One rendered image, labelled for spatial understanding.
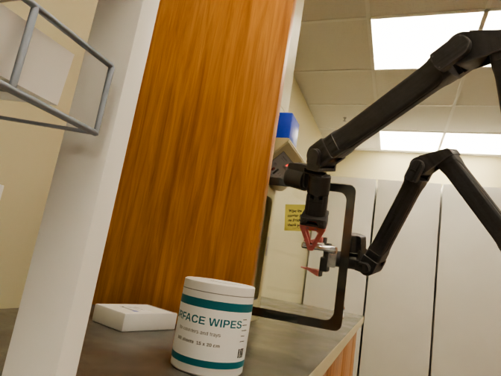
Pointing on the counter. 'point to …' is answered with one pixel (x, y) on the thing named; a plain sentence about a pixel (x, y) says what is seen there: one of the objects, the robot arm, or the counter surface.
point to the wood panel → (198, 151)
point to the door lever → (323, 248)
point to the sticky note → (292, 219)
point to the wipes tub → (212, 327)
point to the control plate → (280, 164)
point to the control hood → (287, 150)
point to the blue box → (288, 127)
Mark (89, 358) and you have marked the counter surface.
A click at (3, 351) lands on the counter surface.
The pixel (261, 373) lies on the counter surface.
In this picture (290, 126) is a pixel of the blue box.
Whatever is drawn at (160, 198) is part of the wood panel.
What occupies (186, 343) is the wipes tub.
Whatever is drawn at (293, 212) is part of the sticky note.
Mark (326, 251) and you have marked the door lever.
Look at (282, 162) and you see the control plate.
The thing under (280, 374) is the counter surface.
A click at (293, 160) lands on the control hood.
